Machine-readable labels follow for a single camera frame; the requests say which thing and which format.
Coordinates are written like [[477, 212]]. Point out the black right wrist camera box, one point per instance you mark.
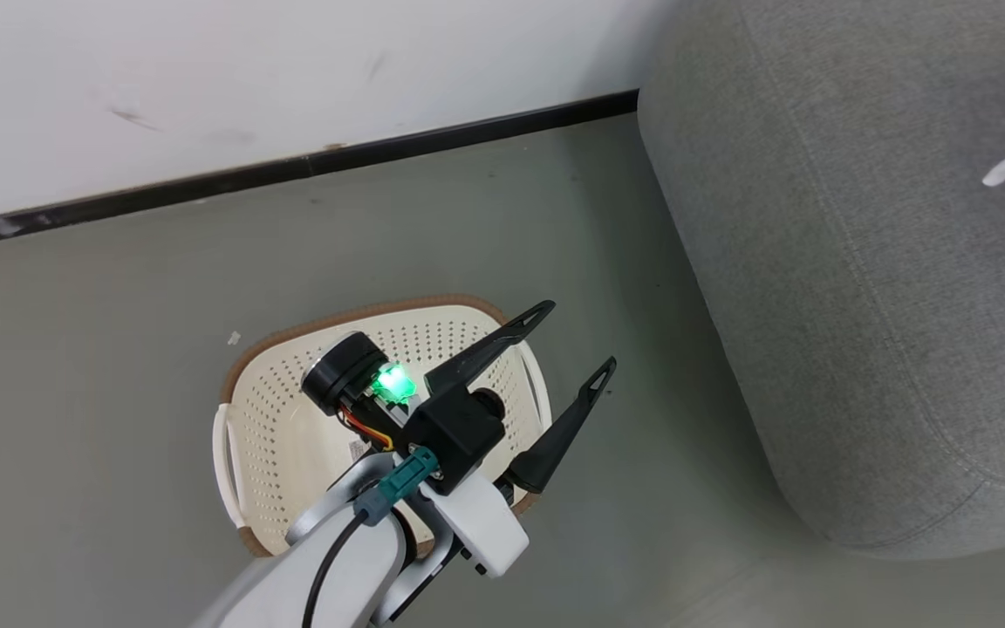
[[454, 432]]

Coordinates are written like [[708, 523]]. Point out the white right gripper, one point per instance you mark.
[[481, 523]]

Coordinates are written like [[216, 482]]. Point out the cream perforated laundry basket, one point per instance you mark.
[[280, 419]]

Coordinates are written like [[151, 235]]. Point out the grey fabric sofa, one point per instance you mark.
[[860, 262]]

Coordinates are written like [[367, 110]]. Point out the black cylindrical right gripper motor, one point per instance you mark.
[[341, 375]]

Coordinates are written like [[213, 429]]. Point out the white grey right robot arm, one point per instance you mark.
[[354, 567]]

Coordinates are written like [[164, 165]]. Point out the black wall baseboard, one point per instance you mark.
[[206, 180]]

